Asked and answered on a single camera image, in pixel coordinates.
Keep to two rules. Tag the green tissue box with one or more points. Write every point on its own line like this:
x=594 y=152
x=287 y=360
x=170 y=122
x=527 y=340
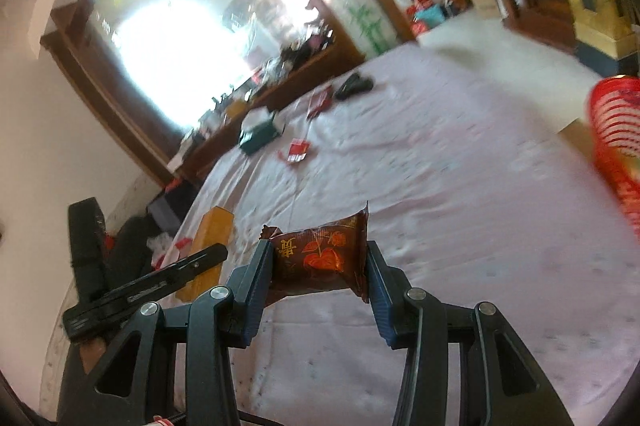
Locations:
x=257 y=131

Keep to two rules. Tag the cardboard box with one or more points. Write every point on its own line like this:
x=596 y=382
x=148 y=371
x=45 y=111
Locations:
x=482 y=1

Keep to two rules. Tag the yellow box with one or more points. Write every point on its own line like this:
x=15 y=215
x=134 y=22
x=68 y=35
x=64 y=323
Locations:
x=210 y=246

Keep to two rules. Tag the wooden sideboard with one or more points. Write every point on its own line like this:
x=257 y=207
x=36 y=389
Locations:
x=260 y=105

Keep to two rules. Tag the brown snack packet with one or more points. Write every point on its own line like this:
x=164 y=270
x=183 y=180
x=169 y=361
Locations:
x=320 y=256

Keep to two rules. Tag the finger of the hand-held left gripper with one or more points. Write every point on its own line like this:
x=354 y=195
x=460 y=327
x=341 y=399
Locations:
x=185 y=271

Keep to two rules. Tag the red mesh waste basket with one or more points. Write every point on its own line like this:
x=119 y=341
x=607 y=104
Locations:
x=617 y=145

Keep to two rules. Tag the red paper packet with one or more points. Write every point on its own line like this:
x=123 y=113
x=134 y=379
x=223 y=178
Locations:
x=320 y=101

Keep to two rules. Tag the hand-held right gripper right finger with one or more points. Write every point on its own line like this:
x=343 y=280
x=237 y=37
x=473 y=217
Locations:
x=382 y=296

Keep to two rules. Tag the red white small packet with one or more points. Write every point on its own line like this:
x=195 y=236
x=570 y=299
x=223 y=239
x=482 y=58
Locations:
x=297 y=151

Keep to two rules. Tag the pile of red boxes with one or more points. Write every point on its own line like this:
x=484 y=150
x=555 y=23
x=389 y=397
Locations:
x=430 y=13

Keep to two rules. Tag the black bag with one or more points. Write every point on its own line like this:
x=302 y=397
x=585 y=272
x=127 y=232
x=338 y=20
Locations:
x=170 y=208

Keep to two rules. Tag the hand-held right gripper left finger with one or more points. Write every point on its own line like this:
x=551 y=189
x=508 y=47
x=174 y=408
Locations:
x=252 y=286

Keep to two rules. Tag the wood framed mirror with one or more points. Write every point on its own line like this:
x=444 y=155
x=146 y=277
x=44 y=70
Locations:
x=170 y=35

